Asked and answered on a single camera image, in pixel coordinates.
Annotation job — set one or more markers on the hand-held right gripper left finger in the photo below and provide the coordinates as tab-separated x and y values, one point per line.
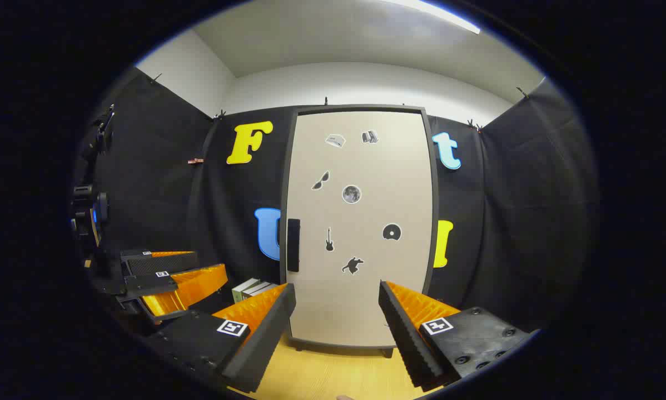
266	333

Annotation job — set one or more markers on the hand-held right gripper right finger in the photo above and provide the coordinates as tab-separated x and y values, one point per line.
405	333

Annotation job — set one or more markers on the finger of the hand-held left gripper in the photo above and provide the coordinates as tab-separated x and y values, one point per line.
149	283
166	264

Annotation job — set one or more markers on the beige cabinet door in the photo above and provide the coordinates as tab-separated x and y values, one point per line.
338	311

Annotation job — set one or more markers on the dark grey cabinet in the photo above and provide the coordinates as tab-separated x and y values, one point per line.
435	211

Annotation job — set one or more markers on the black backdrop cloth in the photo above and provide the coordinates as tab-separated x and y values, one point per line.
155	183

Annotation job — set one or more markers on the pink clip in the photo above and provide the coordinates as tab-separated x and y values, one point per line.
196	161

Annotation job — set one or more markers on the long ceiling light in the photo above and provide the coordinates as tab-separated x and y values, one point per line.
438	14

